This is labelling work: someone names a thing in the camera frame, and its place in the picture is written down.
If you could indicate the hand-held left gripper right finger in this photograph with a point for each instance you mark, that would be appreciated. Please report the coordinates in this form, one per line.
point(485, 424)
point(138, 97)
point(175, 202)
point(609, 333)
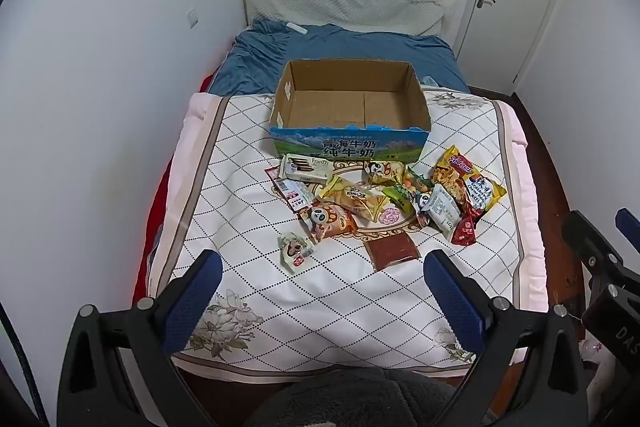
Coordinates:
point(455, 302)

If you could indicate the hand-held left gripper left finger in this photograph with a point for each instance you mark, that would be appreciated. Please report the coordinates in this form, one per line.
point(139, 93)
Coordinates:
point(192, 302)

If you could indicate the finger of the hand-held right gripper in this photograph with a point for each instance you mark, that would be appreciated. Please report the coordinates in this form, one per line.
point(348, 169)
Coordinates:
point(628, 224)
point(587, 239)

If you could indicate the dark red triangular packet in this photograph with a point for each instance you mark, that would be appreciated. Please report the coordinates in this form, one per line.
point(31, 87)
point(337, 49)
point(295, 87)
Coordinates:
point(465, 231)

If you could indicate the brown packet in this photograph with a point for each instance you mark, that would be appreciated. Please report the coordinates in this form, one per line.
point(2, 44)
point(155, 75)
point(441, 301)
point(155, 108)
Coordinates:
point(391, 251)

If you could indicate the white snack packet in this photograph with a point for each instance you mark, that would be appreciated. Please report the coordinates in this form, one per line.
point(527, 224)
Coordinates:
point(442, 207)

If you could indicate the small green white packet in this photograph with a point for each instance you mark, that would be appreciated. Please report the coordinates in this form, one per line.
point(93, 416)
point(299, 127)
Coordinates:
point(296, 252)

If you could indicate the yellow noodle packet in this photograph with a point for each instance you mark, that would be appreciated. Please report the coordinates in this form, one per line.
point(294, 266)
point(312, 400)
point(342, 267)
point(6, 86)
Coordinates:
point(465, 179)

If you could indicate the yellow chips packet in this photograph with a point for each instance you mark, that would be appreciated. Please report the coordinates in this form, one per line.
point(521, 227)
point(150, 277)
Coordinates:
point(352, 198)

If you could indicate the printed cardboard box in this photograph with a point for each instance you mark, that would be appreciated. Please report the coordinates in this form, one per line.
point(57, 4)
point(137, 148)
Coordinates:
point(350, 107)

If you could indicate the red cloth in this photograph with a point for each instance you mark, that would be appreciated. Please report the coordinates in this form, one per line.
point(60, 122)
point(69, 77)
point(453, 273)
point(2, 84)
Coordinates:
point(155, 227)

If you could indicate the pink candy packet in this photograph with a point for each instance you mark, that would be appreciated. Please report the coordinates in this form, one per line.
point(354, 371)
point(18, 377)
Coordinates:
point(390, 216)

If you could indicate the white diamond-patterned quilt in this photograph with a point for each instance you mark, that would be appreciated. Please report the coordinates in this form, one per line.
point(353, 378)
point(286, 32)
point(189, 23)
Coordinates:
point(310, 307)

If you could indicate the orange green snack packet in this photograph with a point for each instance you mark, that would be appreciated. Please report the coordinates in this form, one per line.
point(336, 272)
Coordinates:
point(417, 182)

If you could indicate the grey fleece clothing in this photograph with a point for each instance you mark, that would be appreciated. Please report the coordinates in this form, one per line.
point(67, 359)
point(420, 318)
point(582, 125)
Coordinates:
point(360, 399)

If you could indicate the small panda snack packet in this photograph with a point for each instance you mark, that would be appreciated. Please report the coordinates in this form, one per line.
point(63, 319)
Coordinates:
point(384, 172)

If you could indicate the red and white sachet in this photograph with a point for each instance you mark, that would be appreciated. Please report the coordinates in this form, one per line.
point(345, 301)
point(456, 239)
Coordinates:
point(290, 189)

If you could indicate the orange panda snack packet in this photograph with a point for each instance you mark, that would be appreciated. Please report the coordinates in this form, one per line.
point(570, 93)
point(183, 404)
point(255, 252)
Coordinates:
point(327, 219)

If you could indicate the white biscuit packet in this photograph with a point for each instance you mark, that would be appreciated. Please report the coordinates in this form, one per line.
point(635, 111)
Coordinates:
point(305, 168)

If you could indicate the light blue towel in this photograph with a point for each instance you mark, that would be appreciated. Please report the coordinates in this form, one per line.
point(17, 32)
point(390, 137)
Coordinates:
point(429, 81)

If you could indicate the blue bed sheet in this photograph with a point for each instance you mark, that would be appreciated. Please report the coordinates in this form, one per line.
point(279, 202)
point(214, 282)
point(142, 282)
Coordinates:
point(340, 47)

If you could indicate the small white remote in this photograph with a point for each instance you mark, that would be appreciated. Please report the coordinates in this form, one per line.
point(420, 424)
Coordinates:
point(296, 27)

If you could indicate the white textured pillow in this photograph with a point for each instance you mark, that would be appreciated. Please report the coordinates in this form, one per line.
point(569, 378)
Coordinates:
point(320, 4)

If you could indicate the white wall socket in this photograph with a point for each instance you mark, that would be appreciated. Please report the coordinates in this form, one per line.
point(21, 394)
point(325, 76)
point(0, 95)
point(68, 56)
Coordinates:
point(192, 18)

